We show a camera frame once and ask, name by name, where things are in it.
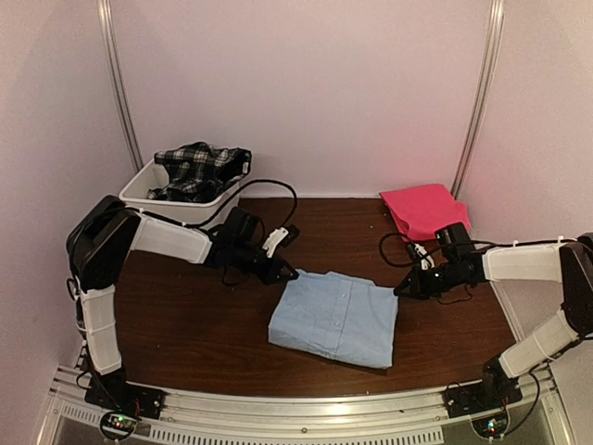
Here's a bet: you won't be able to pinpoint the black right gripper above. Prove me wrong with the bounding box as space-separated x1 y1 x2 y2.
395 260 468 301

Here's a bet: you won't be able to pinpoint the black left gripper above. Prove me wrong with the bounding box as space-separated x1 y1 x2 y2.
232 242 298 286

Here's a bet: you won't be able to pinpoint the light blue shirt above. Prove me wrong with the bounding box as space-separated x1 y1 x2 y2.
268 270 399 370

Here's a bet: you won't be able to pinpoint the pink trousers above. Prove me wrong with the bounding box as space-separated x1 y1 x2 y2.
379 184 471 241

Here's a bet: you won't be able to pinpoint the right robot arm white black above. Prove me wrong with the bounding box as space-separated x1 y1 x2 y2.
394 223 592 410

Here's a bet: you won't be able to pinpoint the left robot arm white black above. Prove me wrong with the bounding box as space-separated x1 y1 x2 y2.
66 196 300 412

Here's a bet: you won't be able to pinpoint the white plastic laundry bin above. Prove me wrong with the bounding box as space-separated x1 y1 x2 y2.
119 160 241 224

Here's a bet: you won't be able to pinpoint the black white plaid garment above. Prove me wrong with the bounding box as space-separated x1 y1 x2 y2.
148 142 252 202

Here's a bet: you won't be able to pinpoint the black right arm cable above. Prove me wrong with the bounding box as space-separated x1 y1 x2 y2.
378 233 427 270

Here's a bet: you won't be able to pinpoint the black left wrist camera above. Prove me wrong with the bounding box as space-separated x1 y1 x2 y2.
222 207 259 243

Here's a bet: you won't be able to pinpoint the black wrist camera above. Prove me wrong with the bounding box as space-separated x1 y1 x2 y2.
222 207 259 243
435 222 474 262

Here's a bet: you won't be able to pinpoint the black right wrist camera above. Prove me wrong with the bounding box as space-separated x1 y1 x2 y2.
435 222 474 262

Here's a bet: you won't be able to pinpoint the front aluminium rail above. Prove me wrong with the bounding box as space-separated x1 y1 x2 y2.
32 365 576 444

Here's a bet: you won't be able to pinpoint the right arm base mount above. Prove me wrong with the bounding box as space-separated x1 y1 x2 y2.
442 364 523 441

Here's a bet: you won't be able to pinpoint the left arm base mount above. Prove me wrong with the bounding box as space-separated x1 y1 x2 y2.
84 370 165 442

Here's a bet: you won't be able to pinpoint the right aluminium frame post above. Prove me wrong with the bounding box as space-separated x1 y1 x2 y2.
450 0 505 198

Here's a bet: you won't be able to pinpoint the aluminium frame post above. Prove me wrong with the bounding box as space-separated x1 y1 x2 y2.
96 0 144 172
450 0 505 198

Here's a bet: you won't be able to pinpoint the left aluminium frame post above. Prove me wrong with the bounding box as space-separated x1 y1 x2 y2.
96 0 144 172

